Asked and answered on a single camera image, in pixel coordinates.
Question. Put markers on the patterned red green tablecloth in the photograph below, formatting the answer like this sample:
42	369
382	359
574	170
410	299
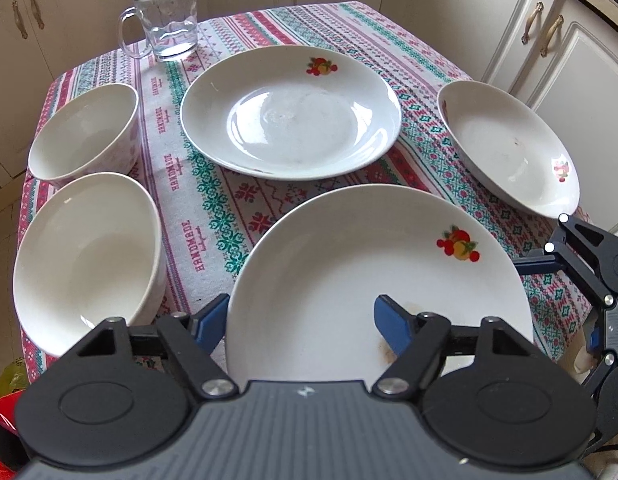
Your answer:
214	200

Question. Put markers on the yellow plastic bag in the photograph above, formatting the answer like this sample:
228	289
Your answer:
9	377

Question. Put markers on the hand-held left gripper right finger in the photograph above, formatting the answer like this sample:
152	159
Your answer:
391	322

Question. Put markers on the plain white bowl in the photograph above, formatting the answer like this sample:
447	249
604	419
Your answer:
84	265

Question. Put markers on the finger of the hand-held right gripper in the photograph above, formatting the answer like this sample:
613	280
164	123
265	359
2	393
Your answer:
605	366
539	264

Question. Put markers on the clear glass mug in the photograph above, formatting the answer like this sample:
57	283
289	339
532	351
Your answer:
174	15

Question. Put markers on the large white fruit print plate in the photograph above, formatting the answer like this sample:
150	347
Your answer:
289	115

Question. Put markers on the white bowl with pink print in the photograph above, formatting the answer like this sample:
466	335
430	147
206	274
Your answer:
84	130

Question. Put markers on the red plastic object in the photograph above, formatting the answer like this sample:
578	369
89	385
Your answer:
1	425

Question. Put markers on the white plate with fruit print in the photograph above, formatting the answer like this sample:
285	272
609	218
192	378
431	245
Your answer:
339	280

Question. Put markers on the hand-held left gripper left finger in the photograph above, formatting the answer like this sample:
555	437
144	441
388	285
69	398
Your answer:
214	317

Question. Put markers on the deep white plate pink print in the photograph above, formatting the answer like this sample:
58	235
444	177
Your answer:
504	145

